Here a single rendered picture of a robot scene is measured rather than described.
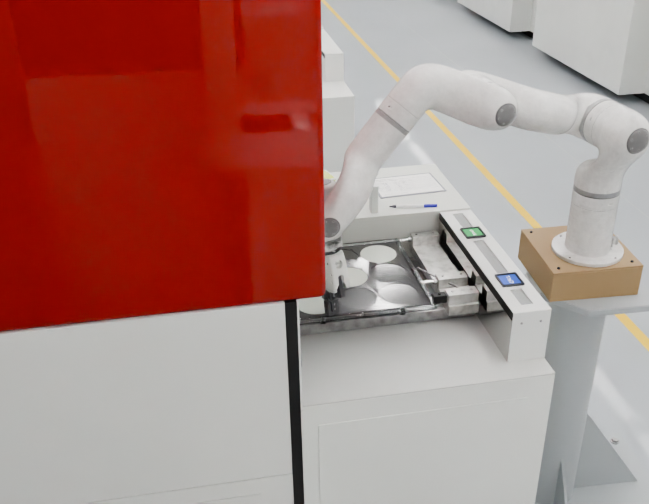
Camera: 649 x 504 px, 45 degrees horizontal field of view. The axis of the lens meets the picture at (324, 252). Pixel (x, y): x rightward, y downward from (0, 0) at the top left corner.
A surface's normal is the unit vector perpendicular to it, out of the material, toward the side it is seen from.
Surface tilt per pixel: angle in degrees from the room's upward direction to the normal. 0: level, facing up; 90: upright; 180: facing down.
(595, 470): 90
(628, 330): 0
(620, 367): 0
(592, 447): 90
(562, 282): 90
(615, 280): 90
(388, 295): 0
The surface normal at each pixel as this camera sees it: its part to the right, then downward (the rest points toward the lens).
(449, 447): 0.18, 0.47
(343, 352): -0.01, -0.88
